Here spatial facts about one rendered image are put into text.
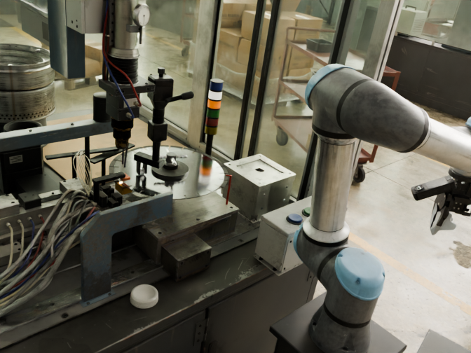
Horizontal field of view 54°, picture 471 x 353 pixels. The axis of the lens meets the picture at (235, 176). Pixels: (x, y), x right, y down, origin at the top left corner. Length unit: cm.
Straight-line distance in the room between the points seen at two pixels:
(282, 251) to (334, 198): 31
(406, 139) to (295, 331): 57
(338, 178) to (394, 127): 22
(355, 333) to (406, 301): 156
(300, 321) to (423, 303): 156
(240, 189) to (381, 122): 76
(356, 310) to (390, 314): 147
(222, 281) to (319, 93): 61
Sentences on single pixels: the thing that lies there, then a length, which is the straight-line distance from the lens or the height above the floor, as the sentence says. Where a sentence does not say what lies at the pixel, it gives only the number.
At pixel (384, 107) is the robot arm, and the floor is 136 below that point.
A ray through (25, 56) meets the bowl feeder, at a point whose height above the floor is 107.
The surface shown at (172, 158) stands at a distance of 137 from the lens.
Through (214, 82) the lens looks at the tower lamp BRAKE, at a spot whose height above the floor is 116.
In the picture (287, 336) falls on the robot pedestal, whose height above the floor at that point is 75.
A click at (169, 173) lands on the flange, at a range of 137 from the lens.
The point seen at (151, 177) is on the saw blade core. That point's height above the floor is 95.
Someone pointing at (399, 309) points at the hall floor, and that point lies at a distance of 265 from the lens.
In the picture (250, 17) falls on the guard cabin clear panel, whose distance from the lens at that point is 174.
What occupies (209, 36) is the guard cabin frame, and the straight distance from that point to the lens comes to 188.
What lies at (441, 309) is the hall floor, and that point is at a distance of 279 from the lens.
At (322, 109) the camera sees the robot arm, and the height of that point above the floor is 131.
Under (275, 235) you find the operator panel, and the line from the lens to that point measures 134.
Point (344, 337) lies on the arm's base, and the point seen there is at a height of 81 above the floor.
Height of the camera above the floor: 160
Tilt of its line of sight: 27 degrees down
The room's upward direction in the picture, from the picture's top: 9 degrees clockwise
